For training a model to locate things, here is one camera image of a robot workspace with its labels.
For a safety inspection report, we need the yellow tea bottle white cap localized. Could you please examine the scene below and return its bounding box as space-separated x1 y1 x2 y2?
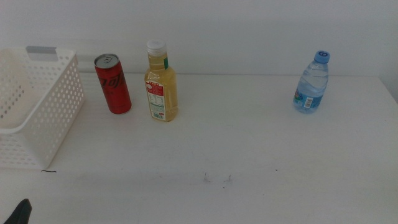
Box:
144 39 179 123

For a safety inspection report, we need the clear water bottle blue cap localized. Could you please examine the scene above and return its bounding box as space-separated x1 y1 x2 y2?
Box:
292 50 331 114

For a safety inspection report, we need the red cola can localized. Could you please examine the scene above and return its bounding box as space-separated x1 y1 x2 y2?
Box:
94 54 132 114

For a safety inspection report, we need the white perforated plastic basket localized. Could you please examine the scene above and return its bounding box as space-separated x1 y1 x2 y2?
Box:
0 45 85 170

